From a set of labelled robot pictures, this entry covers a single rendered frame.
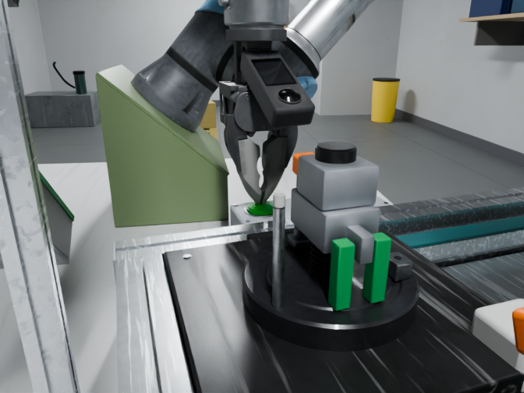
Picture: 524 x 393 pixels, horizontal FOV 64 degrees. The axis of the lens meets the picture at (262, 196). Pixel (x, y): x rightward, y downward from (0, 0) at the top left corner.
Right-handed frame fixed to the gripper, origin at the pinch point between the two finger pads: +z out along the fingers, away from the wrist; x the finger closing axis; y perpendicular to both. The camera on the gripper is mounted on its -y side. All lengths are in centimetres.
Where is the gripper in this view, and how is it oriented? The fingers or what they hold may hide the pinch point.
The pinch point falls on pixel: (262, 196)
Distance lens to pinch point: 54.3
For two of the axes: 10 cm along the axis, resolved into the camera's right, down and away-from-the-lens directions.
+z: 0.0, 9.4, 3.4
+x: -9.5, 1.1, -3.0
